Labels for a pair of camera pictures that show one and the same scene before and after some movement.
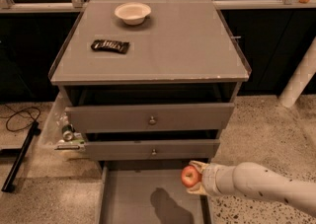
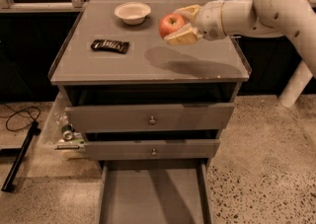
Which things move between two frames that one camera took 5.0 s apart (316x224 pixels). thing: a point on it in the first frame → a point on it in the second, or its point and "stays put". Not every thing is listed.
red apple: [191, 176] → [170, 24]
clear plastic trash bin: [58, 136] stays put
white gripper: [209, 178] → [210, 19]
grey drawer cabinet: [151, 79] stays put
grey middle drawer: [152, 150] stays put
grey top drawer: [164, 118] stays put
